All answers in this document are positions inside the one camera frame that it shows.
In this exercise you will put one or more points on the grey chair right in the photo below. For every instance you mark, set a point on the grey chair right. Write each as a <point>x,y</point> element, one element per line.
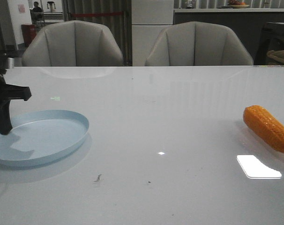
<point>198,44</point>

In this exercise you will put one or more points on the dark counter with white top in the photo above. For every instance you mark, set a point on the dark counter with white top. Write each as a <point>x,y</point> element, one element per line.
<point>259,29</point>

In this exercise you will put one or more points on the grey chair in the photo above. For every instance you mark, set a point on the grey chair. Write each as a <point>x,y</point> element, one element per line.
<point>73,44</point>
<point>198,44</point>

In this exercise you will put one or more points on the seated person in background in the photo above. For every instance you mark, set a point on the seated person in background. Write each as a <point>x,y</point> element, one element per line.
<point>36,12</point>

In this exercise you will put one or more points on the fruit bowl on counter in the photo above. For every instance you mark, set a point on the fruit bowl on counter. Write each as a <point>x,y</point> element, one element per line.
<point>237,4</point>

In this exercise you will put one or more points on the brown cushion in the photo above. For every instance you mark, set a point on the brown cushion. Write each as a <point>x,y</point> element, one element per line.
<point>275,57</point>

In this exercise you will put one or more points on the orange corn cob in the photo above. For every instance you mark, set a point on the orange corn cob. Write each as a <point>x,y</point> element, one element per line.
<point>265,125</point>

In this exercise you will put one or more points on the red trash bin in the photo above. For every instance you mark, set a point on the red trash bin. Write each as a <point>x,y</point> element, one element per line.
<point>28,33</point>

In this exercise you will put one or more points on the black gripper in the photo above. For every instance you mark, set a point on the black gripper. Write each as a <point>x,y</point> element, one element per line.
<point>9,92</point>

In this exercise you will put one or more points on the light blue plate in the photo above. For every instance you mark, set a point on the light blue plate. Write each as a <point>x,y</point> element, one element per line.
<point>42,137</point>

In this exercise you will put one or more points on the white refrigerator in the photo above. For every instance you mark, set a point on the white refrigerator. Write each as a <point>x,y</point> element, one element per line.
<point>149,17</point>

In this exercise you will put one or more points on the grey chair left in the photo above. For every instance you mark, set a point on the grey chair left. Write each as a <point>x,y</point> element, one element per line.
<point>73,44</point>

